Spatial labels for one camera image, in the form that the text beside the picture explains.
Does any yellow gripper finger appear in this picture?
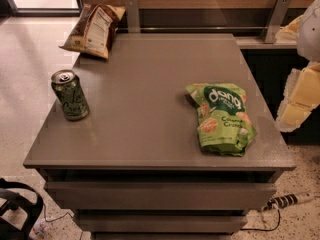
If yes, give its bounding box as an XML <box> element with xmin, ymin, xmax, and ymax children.
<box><xmin>276</xmin><ymin>15</ymin><xmax>302</xmax><ymax>42</ymax></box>
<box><xmin>275</xmin><ymin>63</ymin><xmax>320</xmax><ymax>132</ymax></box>

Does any green rice chip bag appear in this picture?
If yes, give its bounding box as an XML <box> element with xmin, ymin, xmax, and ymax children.
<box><xmin>186</xmin><ymin>83</ymin><xmax>256</xmax><ymax>156</ymax></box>

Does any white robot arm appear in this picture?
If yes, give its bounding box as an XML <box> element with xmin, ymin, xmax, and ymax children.
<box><xmin>276</xmin><ymin>0</ymin><xmax>320</xmax><ymax>132</ymax></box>

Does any brown chip bag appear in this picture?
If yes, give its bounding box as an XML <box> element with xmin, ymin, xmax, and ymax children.
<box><xmin>61</xmin><ymin>4</ymin><xmax>125</xmax><ymax>59</ymax></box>

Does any white power strip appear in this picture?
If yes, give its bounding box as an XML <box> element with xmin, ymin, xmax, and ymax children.
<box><xmin>261</xmin><ymin>192</ymin><xmax>314</xmax><ymax>211</ymax></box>

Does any grey drawer cabinet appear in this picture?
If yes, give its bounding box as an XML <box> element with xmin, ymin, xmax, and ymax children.
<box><xmin>24</xmin><ymin>34</ymin><xmax>294</xmax><ymax>240</ymax></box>

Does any green soda can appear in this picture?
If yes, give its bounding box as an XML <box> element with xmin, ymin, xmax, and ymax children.
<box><xmin>51</xmin><ymin>70</ymin><xmax>90</xmax><ymax>121</ymax></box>

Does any black chair part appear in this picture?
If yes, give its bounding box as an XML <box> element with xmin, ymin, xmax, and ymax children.
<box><xmin>0</xmin><ymin>178</ymin><xmax>44</xmax><ymax>240</ymax></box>

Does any right metal wall bracket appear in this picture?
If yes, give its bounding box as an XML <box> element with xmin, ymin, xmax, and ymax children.
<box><xmin>263</xmin><ymin>0</ymin><xmax>292</xmax><ymax>44</ymax></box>

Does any metal wall bracket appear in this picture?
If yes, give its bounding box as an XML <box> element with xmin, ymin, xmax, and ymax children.
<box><xmin>125</xmin><ymin>0</ymin><xmax>141</xmax><ymax>33</ymax></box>
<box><xmin>263</xmin><ymin>0</ymin><xmax>292</xmax><ymax>44</ymax></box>

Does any black power cable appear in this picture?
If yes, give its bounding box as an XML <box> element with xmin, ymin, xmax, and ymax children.
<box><xmin>240</xmin><ymin>207</ymin><xmax>282</xmax><ymax>233</ymax></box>

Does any left metal wall bracket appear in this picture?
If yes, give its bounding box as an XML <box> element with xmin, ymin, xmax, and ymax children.
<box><xmin>125</xmin><ymin>0</ymin><xmax>141</xmax><ymax>33</ymax></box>

